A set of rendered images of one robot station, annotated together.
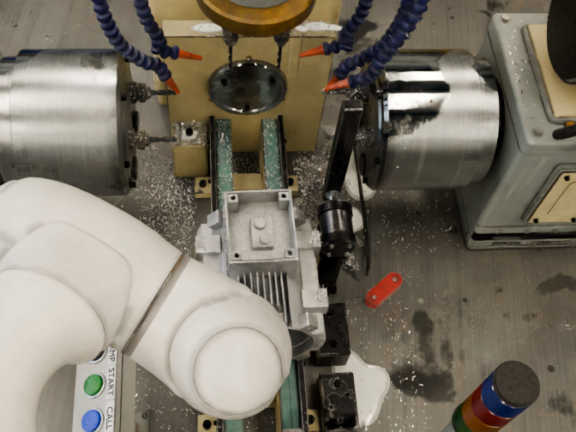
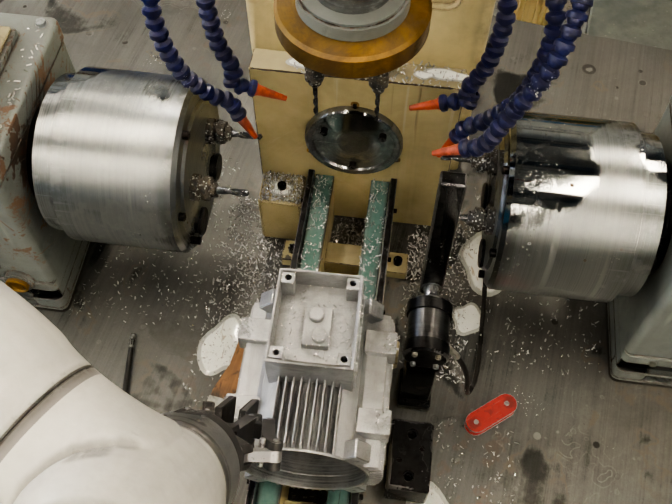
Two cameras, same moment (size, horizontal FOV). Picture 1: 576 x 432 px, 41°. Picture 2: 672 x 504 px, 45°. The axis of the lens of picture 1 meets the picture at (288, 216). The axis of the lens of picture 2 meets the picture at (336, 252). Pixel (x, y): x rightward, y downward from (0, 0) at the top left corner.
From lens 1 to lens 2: 0.25 m
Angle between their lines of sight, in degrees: 10
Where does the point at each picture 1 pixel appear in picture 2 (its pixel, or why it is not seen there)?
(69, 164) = (113, 207)
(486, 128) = (644, 229)
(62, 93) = (114, 122)
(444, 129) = (585, 223)
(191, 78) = (286, 122)
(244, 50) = (349, 94)
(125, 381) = not seen: hidden behind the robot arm
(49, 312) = not seen: outside the picture
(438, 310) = (558, 453)
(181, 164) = (270, 222)
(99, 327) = not seen: outside the picture
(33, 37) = (141, 57)
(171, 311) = (24, 457)
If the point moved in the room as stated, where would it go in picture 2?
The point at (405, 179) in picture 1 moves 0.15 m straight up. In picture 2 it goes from (528, 281) to (555, 219)
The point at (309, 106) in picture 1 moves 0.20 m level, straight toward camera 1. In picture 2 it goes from (429, 172) to (390, 277)
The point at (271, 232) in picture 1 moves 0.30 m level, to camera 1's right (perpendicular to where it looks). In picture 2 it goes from (328, 328) to (587, 411)
